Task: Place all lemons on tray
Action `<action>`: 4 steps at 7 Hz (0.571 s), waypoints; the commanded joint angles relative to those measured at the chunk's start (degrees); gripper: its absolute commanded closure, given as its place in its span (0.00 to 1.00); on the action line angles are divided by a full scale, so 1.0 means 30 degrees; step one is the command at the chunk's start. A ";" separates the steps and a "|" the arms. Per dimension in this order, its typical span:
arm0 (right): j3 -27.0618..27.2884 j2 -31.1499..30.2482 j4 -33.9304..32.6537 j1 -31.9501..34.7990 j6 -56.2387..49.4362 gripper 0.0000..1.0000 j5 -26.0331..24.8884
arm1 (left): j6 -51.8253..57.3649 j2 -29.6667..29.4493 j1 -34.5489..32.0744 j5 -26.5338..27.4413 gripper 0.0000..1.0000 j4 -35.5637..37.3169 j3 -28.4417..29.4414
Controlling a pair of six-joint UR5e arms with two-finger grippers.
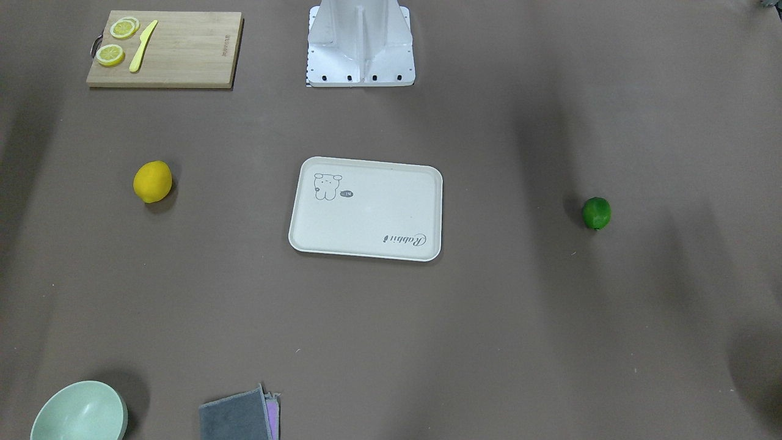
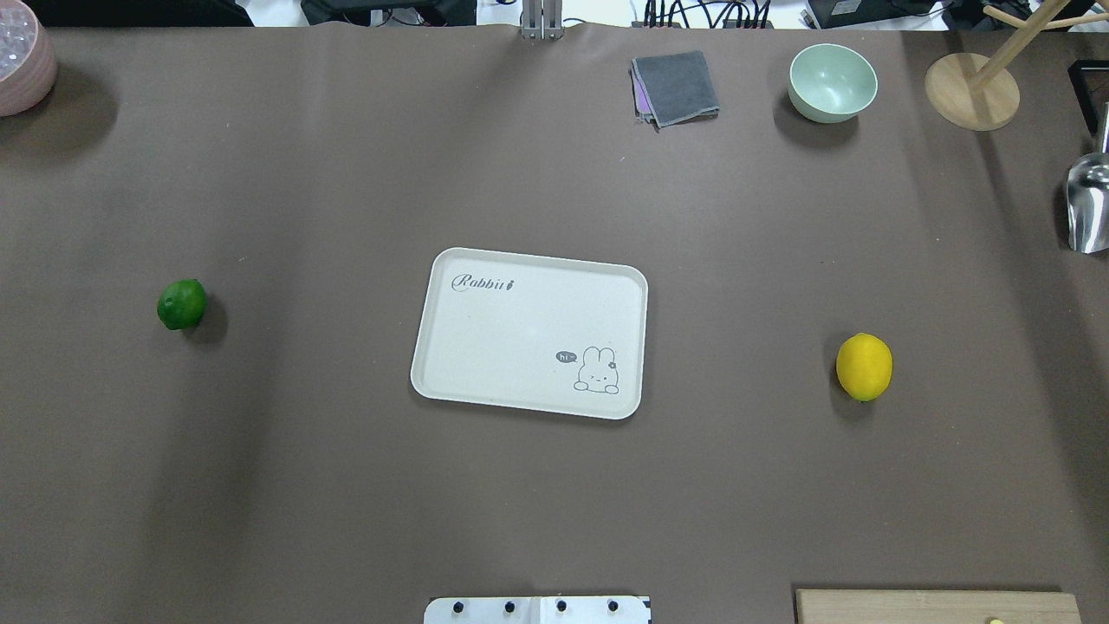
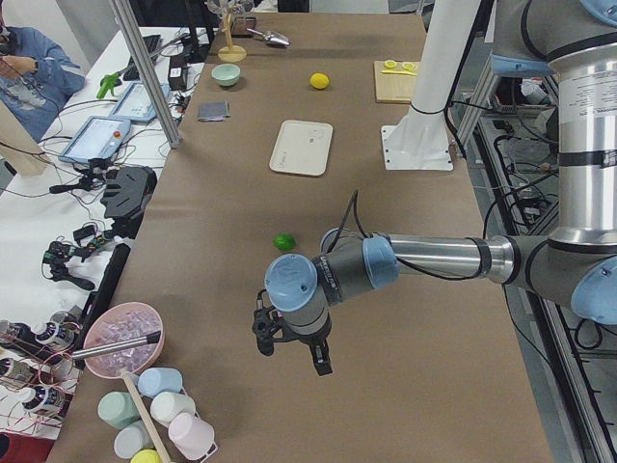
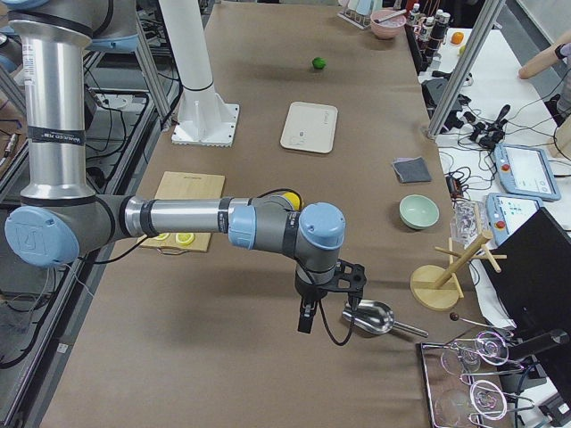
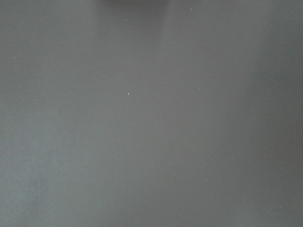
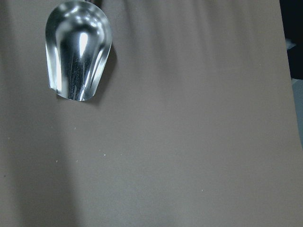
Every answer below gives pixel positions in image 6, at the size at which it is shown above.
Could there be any shiny metal scoop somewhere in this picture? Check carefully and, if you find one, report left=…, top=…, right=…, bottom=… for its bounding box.
left=45, top=0, right=112, bottom=102

